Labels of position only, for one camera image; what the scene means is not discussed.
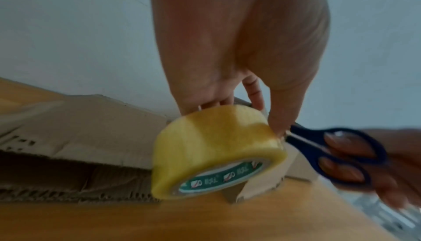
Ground person's left hand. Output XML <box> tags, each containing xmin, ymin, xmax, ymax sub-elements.
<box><xmin>144</xmin><ymin>0</ymin><xmax>332</xmax><ymax>137</ymax></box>

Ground stack of cardboard boxes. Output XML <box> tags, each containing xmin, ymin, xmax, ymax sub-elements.
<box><xmin>0</xmin><ymin>94</ymin><xmax>168</xmax><ymax>205</ymax></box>

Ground person's right hand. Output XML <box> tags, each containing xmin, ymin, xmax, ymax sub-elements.
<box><xmin>317</xmin><ymin>129</ymin><xmax>421</xmax><ymax>209</ymax></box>

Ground brown cardboard paper box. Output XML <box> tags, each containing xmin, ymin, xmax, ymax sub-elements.
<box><xmin>223</xmin><ymin>97</ymin><xmax>321</xmax><ymax>205</ymax></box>

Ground yellow tape roll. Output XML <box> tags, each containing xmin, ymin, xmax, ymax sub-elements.
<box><xmin>150</xmin><ymin>104</ymin><xmax>289</xmax><ymax>201</ymax></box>

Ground blue-handled scissors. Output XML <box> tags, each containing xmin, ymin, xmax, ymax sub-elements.
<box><xmin>284</xmin><ymin>122</ymin><xmax>389</xmax><ymax>186</ymax></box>

